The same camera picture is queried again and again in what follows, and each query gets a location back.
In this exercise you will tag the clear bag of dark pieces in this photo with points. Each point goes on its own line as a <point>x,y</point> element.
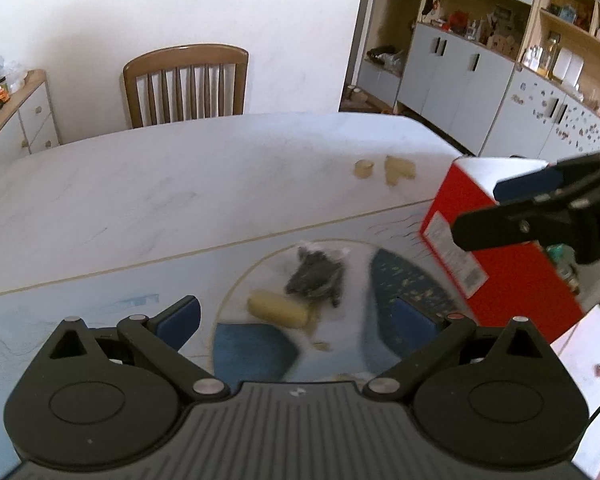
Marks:
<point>314,277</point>

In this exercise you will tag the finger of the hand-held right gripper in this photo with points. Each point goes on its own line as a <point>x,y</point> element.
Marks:
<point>505,225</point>
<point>527,182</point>

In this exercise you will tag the green plastic packet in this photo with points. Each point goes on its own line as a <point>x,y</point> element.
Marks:
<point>562,267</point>

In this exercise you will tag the red shoe box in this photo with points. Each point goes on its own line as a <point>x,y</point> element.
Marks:
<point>520,285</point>

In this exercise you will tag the clear glass bottle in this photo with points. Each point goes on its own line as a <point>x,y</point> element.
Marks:
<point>549,55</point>

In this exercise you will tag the red ornament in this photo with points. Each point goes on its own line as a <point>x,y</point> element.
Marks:
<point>457,19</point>

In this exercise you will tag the wooden slatted chair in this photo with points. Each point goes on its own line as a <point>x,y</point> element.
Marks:
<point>185,57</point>

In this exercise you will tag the grey wooden wall cabinet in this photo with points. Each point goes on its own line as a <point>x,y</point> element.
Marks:
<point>455,75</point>

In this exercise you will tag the white square canister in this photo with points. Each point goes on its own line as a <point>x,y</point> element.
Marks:
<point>567,66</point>

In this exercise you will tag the small tan round object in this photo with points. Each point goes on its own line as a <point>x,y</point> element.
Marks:
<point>364,169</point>

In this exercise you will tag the white wooden sideboard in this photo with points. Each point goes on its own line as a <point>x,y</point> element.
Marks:
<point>30,115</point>

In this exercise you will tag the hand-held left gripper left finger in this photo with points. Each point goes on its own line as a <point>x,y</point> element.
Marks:
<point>180,319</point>

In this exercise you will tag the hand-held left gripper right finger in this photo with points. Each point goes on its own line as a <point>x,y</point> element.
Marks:
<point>415,322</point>

